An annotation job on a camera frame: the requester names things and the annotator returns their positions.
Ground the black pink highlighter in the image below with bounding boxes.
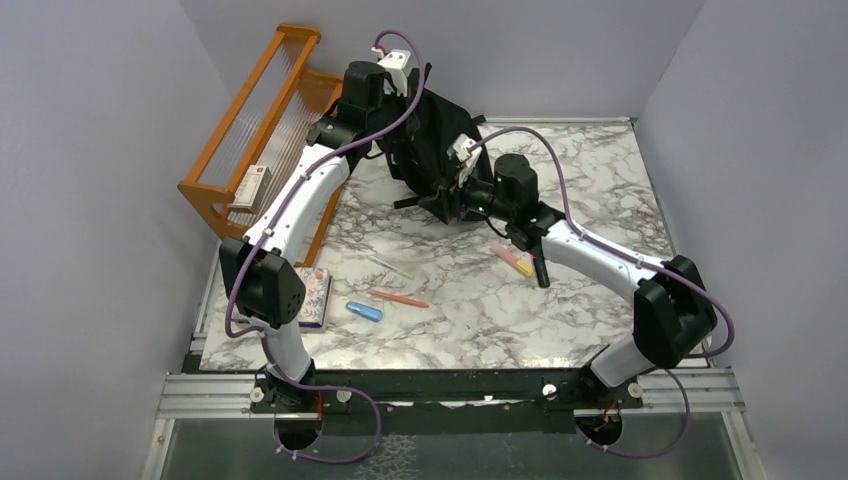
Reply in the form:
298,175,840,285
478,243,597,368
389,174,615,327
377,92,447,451
533,255,550,288

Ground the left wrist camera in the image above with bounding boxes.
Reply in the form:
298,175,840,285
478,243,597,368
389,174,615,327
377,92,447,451
371,44,412,97

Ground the blue glue stick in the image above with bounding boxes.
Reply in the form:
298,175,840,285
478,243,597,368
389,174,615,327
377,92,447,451
345,301,383,323

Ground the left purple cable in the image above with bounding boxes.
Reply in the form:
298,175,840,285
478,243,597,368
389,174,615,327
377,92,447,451
223,28,427,468

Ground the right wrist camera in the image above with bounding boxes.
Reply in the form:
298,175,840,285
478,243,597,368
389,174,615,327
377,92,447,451
448,134,482,189

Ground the black backpack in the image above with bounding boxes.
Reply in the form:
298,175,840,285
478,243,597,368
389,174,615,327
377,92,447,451
378,89,486,224

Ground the orange pen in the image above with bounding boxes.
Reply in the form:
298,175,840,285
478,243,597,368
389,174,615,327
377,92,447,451
369,290,429,308

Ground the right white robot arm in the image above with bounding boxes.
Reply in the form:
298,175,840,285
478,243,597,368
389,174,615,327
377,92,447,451
437,153,718,407

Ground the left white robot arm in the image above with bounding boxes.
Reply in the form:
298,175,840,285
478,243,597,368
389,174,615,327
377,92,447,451
219,58,429,411

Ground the peach yellow highlighter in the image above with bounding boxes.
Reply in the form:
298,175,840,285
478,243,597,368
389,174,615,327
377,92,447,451
493,246,534,277

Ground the floral cover book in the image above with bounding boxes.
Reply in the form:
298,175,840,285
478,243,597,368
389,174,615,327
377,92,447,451
296,267,332,332

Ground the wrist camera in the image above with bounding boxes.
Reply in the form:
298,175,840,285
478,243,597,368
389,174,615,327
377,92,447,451
371,44,412,97
448,134,482,189

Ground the small white red box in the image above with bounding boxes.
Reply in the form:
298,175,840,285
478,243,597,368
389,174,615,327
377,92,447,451
228,165,272,214

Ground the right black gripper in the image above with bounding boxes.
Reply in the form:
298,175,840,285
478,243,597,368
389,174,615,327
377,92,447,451
418,162,515,225

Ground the orange wooden rack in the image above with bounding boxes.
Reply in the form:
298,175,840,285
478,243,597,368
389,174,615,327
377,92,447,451
178,24,342,239

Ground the white yellow-tipped pen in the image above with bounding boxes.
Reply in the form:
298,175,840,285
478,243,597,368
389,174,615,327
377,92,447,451
368,256,415,280

